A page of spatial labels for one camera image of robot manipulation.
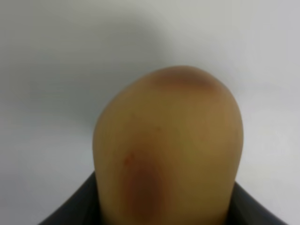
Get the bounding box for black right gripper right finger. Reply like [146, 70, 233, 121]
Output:
[225, 183, 286, 225]

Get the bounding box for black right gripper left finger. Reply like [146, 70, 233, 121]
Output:
[40, 173, 103, 225]

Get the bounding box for tan round peach fruit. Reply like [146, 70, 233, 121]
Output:
[93, 66, 243, 225]

